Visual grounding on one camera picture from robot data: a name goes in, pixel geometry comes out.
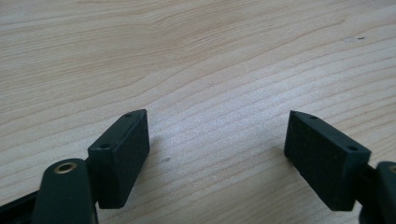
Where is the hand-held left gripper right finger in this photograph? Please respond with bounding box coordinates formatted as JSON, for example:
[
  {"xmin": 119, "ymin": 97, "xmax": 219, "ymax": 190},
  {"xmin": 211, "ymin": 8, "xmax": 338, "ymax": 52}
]
[{"xmin": 283, "ymin": 109, "xmax": 373, "ymax": 212}]

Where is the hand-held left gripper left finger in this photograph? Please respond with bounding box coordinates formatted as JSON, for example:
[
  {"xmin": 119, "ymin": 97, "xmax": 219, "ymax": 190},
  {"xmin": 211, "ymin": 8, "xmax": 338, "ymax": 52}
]
[{"xmin": 87, "ymin": 108, "xmax": 150, "ymax": 210}]

